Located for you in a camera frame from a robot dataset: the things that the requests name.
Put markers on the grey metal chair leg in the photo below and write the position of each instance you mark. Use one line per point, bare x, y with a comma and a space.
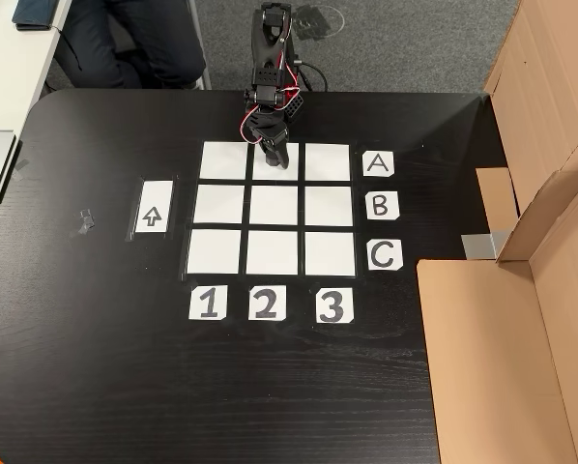
199, 38

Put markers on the paper sheet with arrow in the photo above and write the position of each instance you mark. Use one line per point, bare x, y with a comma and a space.
161, 224

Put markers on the paper label letter C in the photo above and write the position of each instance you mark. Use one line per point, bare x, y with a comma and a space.
397, 265

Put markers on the brown cardboard screen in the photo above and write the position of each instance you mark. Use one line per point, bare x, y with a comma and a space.
550, 96
487, 362

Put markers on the dark blue notebook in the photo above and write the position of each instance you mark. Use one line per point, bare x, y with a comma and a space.
35, 14

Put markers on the person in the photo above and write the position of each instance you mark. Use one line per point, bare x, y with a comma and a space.
124, 34

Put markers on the black floor tape patch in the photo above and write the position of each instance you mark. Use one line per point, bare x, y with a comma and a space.
318, 21

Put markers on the grey metal bracket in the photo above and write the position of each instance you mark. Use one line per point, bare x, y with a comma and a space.
480, 246

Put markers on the paper label letter B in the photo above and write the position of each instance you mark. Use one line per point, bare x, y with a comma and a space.
370, 215

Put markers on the white desk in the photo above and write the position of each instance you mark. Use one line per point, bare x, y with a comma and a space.
8, 63

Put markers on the flat grey tape piece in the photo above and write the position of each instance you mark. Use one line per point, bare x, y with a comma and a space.
21, 169

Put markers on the paper label number 3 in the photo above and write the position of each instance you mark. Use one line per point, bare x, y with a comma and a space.
321, 318

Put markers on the white square paper sheet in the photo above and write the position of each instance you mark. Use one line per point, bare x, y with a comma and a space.
330, 253
327, 205
327, 162
273, 205
272, 252
223, 160
294, 169
214, 252
220, 204

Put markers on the crumpled clear tape piece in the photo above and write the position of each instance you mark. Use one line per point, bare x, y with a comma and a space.
83, 223

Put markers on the paper label number 2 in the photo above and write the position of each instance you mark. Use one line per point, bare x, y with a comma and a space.
253, 315

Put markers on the paper label letter A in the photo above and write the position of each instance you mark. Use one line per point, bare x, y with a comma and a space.
368, 171

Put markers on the paper label number 1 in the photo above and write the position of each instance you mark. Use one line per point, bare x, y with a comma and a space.
194, 314

